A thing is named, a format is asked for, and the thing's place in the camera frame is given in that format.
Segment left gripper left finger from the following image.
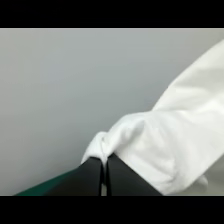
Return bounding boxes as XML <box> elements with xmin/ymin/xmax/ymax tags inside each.
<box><xmin>44</xmin><ymin>157</ymin><xmax>102</xmax><ymax>197</ymax></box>

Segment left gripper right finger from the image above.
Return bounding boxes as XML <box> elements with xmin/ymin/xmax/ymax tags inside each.
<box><xmin>105</xmin><ymin>153</ymin><xmax>164</xmax><ymax>197</ymax></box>

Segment white shirt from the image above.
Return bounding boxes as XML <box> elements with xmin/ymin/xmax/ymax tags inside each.
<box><xmin>80</xmin><ymin>39</ymin><xmax>224</xmax><ymax>196</ymax></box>

